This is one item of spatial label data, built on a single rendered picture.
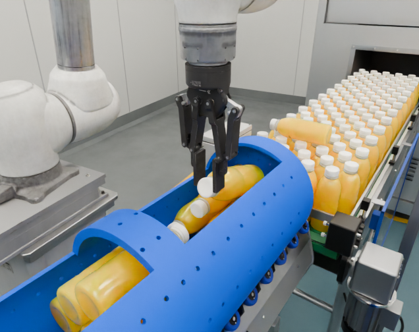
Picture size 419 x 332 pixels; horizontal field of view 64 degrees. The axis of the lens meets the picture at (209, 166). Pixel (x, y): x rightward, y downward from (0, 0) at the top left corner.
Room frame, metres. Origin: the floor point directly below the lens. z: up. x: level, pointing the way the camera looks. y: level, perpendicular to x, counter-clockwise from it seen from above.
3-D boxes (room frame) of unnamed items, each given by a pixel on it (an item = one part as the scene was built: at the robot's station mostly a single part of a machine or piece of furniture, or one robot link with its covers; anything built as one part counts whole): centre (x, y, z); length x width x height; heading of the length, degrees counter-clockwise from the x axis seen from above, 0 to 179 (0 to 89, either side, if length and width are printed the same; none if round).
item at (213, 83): (0.56, 0.00, 1.40); 0.08 x 0.07 x 0.09; 54
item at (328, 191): (0.84, -0.35, 0.99); 0.07 x 0.07 x 0.19
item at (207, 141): (1.15, -0.06, 1.05); 0.20 x 0.10 x 0.10; 144
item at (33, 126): (0.82, 0.49, 1.24); 0.18 x 0.16 x 0.22; 149
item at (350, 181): (0.87, -0.42, 0.99); 0.07 x 0.07 x 0.19
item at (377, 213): (1.18, -0.75, 0.70); 0.80 x 0.05 x 0.50; 144
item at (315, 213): (0.88, -0.22, 0.96); 0.40 x 0.01 x 0.03; 54
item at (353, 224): (0.74, -0.37, 0.95); 0.10 x 0.07 x 0.10; 54
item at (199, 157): (0.57, 0.02, 1.25); 0.03 x 0.01 x 0.07; 144
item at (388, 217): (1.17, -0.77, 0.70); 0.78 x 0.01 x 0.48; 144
